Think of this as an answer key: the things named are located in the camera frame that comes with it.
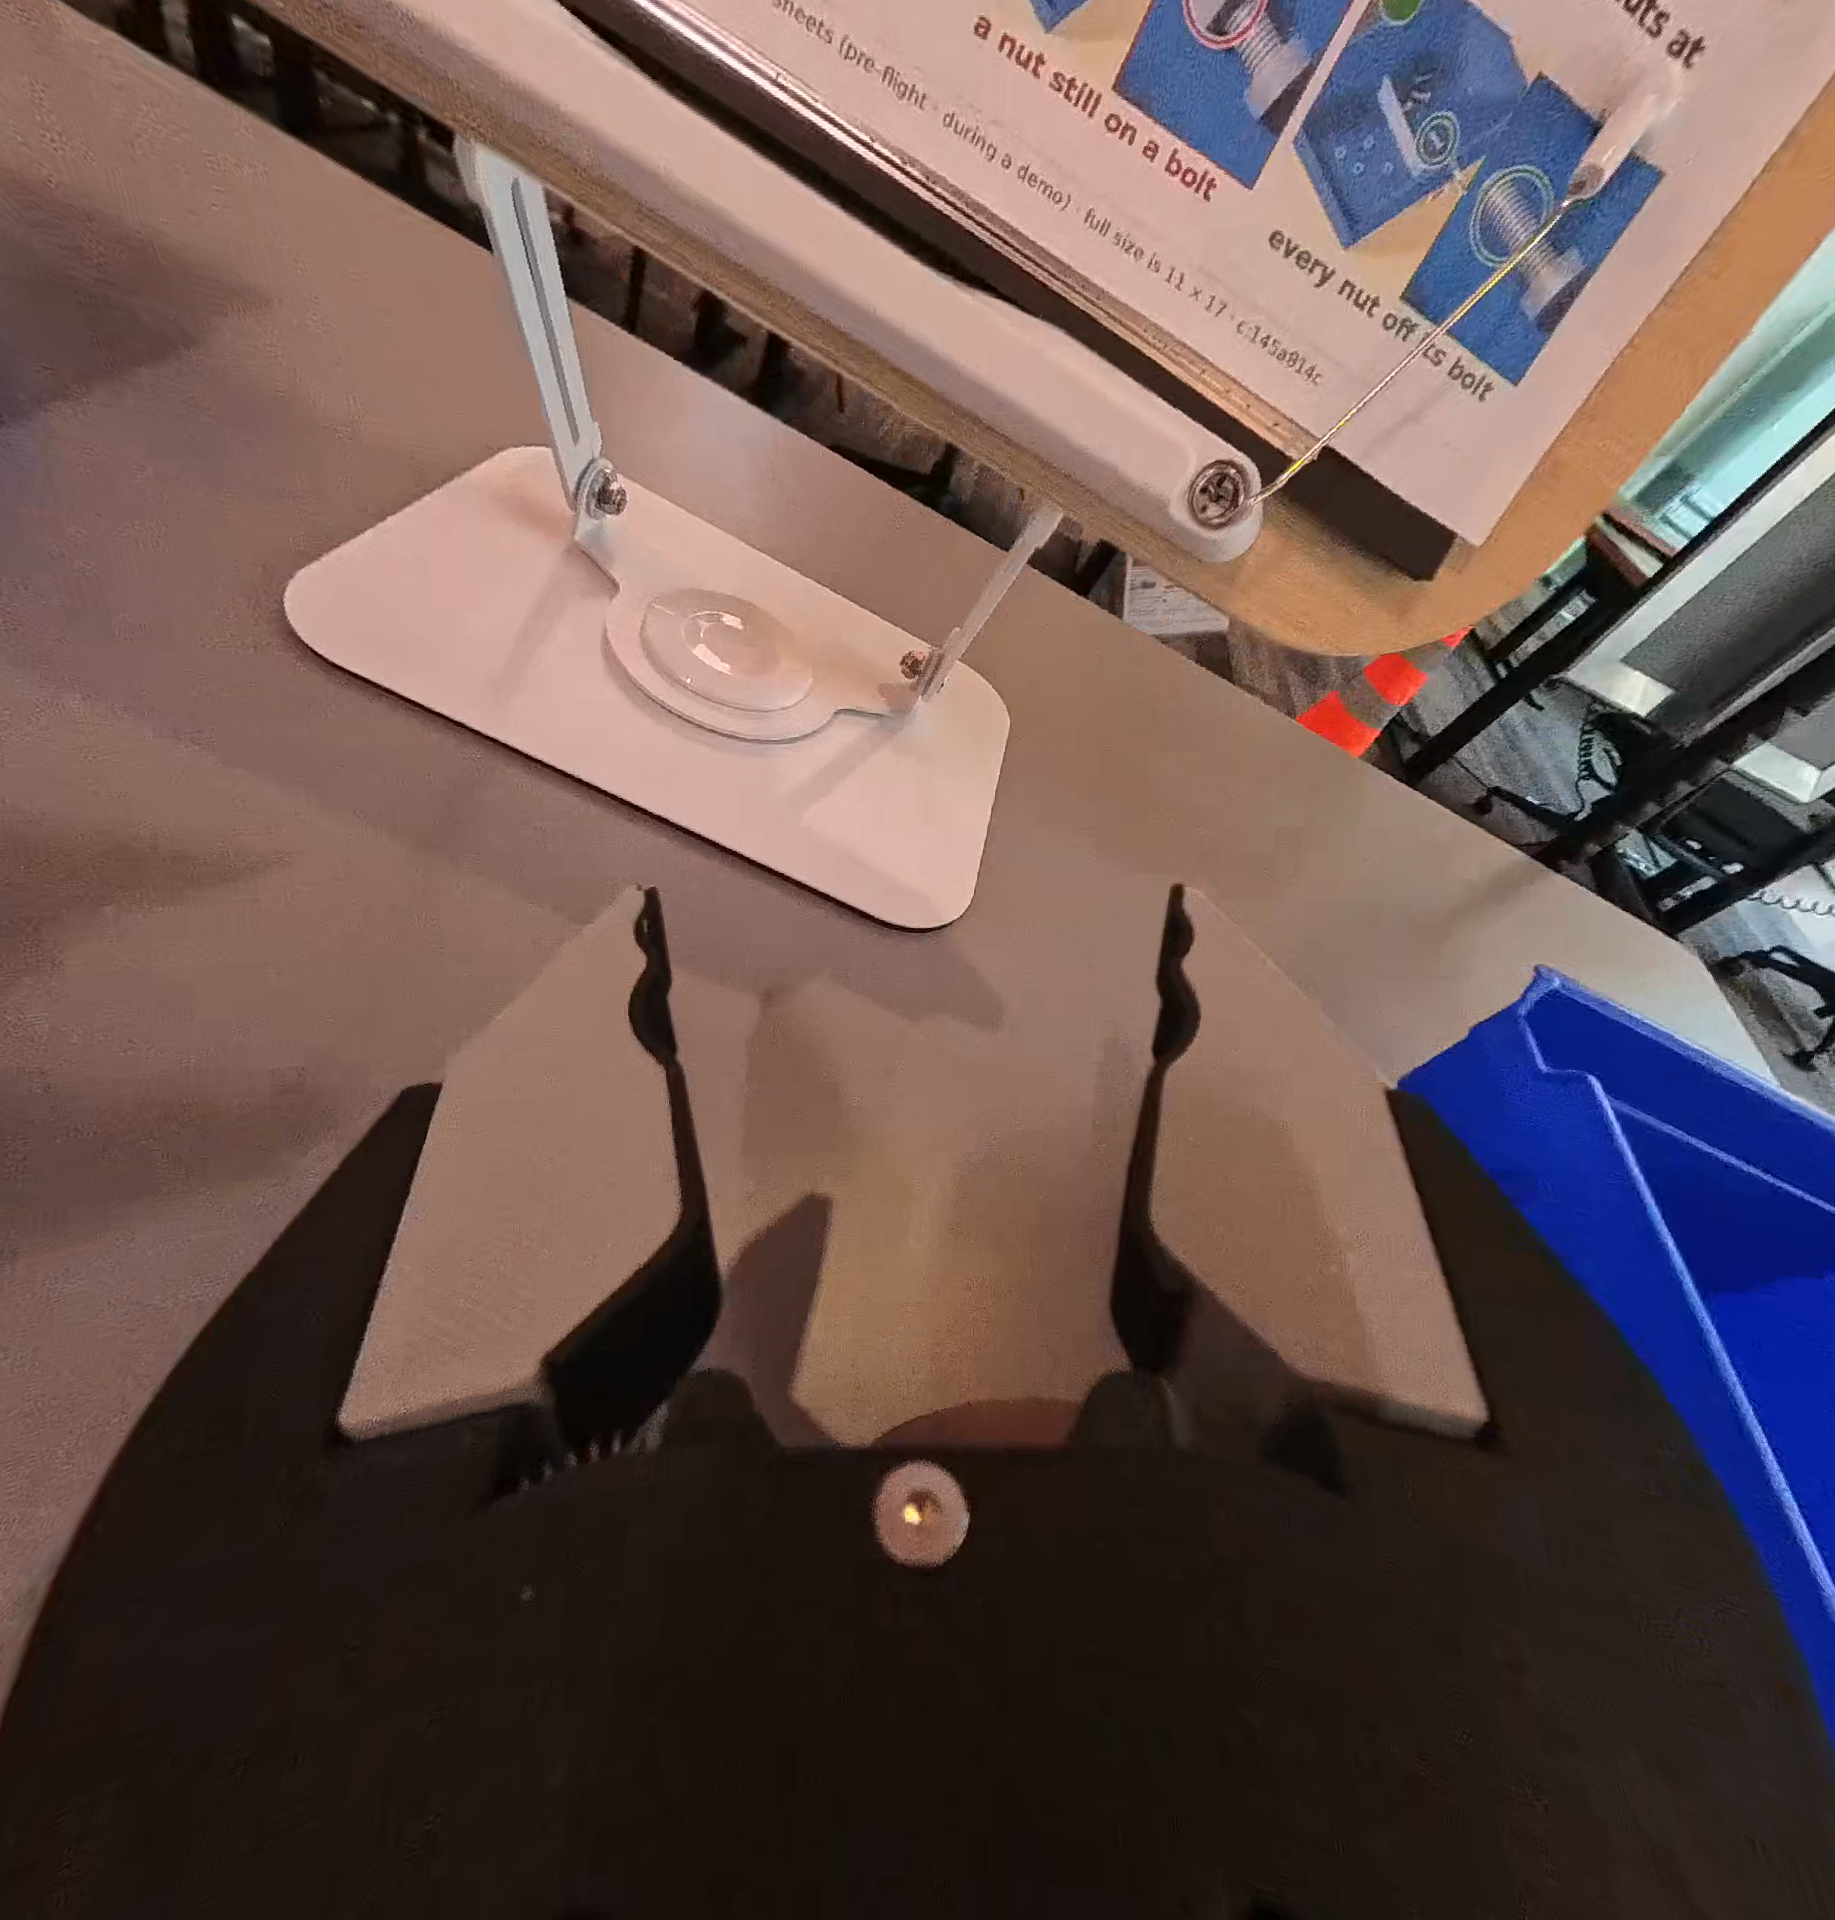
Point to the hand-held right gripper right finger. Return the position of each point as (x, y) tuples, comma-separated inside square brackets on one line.
[(1308, 1200)]

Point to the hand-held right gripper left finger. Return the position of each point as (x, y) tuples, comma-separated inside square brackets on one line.
[(527, 1200)]

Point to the blue plastic bin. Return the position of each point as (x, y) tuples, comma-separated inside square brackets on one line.
[(1727, 1230)]

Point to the orange striped cone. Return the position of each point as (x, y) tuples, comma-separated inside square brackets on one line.
[(1375, 698)]

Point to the white document stand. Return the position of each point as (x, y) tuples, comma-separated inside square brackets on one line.
[(453, 600)]

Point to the printed instruction sheet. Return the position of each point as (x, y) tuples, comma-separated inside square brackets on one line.
[(1158, 91)]

